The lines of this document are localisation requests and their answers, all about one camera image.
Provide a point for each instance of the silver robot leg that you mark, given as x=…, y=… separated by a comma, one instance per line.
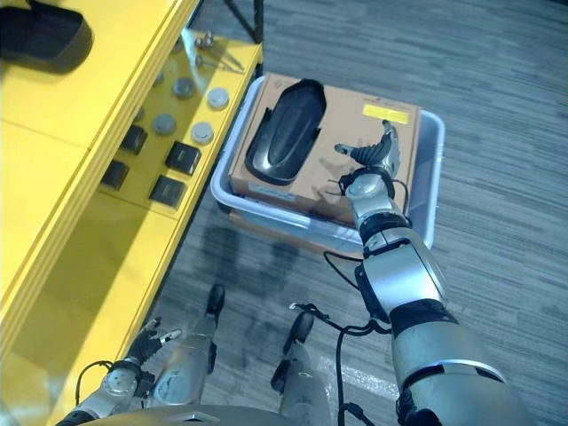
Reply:
x=302, y=381
x=186, y=359

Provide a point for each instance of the left silver robot leg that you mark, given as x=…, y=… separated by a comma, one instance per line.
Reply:
x=186, y=359

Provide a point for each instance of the black sole-shaped part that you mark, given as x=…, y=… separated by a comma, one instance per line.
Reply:
x=40, y=35
x=286, y=128

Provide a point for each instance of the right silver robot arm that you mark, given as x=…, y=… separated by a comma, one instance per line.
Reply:
x=399, y=275

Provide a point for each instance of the brown cardboard box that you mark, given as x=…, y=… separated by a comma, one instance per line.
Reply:
x=350, y=115

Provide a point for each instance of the silver robot torso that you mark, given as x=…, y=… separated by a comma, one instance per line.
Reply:
x=177, y=415

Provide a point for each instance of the black shelf post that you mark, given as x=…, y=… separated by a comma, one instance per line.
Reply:
x=254, y=20

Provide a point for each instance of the silver metal bolt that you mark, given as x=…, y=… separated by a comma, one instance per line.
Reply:
x=205, y=42
x=198, y=59

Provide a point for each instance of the right silver robot leg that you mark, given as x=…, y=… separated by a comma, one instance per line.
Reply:
x=302, y=381

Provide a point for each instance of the grey plastic box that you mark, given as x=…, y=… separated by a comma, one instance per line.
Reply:
x=428, y=168

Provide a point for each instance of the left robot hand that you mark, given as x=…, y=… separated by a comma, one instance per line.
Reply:
x=144, y=346

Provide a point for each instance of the grey round metal disc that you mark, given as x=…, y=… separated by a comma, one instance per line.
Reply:
x=218, y=98
x=163, y=124
x=183, y=88
x=159, y=79
x=202, y=131

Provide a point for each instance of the black square small box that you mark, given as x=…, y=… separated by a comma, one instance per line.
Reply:
x=183, y=158
x=168, y=190
x=114, y=174
x=134, y=138

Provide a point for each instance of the yellow metal shelf unit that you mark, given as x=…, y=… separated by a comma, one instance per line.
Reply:
x=57, y=111

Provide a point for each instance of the yellow label sticker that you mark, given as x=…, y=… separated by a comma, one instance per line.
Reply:
x=386, y=113

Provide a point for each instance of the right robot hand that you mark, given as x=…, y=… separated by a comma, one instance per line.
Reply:
x=375, y=155

